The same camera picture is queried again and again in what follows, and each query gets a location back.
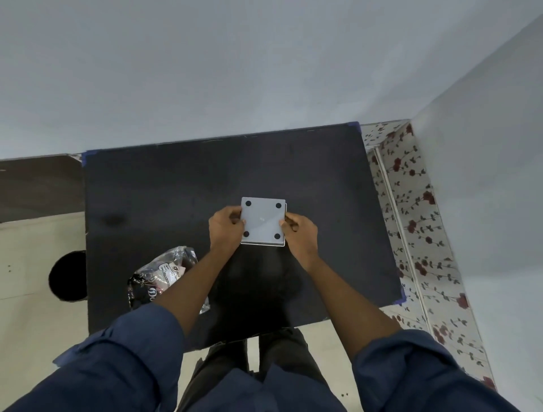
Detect person's right hand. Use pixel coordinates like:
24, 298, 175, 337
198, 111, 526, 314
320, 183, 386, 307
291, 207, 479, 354
279, 213, 320, 271

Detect person's left hand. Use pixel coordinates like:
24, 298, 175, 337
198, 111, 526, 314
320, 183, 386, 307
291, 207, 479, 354
208, 206, 246, 256

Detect white square device black feet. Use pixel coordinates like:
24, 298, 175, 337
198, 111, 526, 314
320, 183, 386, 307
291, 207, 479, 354
240, 197, 288, 247

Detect person's right forearm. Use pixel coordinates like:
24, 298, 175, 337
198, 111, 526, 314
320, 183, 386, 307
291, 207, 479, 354
296, 256, 403, 362

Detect person's left forearm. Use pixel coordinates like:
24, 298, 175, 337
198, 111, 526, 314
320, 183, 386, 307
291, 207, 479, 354
154, 248, 239, 340

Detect black table mat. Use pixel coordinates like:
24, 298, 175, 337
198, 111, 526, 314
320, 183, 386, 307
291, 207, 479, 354
83, 122, 407, 351

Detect clear plastic bag black contents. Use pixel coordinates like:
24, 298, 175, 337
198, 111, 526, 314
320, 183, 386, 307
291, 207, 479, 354
127, 246, 211, 315

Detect dark grey trousers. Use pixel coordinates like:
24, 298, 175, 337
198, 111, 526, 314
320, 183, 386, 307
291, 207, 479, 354
176, 327, 337, 412

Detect floral patterned ledge covering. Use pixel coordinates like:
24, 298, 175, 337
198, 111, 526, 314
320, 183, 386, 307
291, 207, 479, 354
361, 120, 498, 392

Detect dark blue shirt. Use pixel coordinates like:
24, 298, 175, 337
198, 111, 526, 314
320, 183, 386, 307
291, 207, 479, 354
0, 303, 523, 412

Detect black round stool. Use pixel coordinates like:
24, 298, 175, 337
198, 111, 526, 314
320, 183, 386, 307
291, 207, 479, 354
48, 251, 88, 303

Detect dark brown board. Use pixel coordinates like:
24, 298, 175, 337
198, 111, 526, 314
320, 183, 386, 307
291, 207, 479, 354
0, 154, 86, 224

